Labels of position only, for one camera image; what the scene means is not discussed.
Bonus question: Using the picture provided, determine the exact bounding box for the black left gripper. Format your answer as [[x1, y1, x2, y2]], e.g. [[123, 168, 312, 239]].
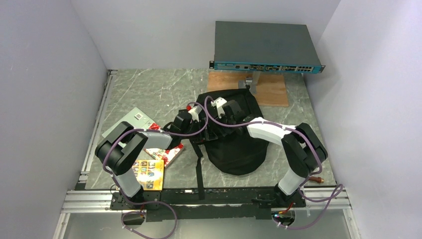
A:
[[181, 119, 218, 143]]

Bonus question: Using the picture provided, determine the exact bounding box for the red colourful book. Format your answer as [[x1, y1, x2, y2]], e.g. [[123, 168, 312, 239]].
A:
[[144, 143, 185, 168]]

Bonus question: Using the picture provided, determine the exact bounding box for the black student backpack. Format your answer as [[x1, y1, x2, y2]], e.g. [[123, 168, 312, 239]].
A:
[[190, 89, 269, 199]]

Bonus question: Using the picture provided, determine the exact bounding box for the yellow picture book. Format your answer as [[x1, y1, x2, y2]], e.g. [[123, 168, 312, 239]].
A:
[[132, 159, 165, 191]]

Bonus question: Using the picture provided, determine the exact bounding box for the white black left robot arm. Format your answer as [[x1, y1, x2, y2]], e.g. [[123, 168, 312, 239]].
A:
[[95, 110, 210, 209]]

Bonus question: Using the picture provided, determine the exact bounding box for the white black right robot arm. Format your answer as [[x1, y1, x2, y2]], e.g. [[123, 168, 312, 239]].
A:
[[211, 97, 328, 207]]

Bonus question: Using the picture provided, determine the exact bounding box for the wooden base board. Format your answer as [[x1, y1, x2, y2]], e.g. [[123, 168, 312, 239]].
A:
[[207, 72, 289, 107]]

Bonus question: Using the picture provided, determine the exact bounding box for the grey notebook with label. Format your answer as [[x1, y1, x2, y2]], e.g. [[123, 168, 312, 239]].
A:
[[102, 107, 155, 138]]

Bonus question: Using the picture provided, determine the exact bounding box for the brown copper tap fitting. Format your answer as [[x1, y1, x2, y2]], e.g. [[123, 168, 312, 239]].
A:
[[309, 176, 324, 184]]

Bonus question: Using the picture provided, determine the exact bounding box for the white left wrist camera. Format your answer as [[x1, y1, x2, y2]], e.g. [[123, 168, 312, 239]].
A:
[[187, 105, 202, 122]]

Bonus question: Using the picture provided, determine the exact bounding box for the grey metal stand bracket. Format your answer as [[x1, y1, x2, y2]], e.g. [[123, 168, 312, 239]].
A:
[[238, 71, 261, 95]]

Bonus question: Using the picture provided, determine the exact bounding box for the teal network switch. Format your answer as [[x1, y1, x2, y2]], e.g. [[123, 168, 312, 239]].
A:
[[209, 21, 325, 74]]

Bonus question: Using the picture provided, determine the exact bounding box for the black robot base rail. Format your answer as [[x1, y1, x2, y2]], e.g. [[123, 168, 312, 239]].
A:
[[109, 187, 306, 222]]

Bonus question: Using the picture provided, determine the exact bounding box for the aluminium frame rail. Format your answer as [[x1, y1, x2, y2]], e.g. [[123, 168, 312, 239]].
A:
[[53, 70, 117, 239]]

